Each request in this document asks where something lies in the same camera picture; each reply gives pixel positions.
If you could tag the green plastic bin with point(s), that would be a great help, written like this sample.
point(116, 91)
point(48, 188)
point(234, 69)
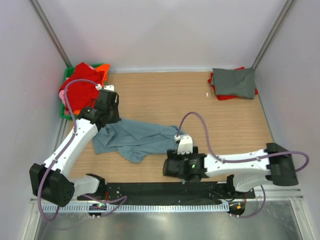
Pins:
point(65, 110)

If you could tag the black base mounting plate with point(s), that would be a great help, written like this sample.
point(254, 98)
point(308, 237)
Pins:
point(210, 189)

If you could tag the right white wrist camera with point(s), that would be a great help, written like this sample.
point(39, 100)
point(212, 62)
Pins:
point(185, 144)

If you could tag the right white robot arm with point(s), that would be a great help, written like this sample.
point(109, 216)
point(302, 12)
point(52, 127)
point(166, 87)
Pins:
point(272, 165)

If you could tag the pink t shirt in bin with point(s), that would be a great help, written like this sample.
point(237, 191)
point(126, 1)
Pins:
point(61, 95)

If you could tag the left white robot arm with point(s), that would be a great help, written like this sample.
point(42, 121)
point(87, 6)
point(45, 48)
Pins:
point(50, 180)

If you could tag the blue-grey t shirt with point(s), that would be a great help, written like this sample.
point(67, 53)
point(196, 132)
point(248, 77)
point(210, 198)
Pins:
point(134, 140)

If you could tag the white slotted cable duct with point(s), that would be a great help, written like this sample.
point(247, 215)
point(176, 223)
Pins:
point(94, 207)

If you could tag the red t shirt in bin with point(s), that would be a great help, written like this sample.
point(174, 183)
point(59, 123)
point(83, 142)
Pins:
point(80, 90)

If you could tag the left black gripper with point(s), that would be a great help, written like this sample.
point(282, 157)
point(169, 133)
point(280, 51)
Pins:
point(116, 118)

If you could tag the folded red t shirt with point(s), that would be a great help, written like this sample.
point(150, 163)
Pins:
point(222, 97)

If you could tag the folded grey t shirt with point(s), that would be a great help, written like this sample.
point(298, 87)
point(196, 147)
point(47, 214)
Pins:
point(235, 82)

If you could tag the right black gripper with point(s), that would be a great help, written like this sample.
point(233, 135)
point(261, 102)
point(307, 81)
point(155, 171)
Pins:
point(172, 155)

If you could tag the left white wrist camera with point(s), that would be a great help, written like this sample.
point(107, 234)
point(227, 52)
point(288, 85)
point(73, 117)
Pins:
point(109, 88)

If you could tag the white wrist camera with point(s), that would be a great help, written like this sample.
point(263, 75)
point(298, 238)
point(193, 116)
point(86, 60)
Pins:
point(109, 88)
point(185, 144)

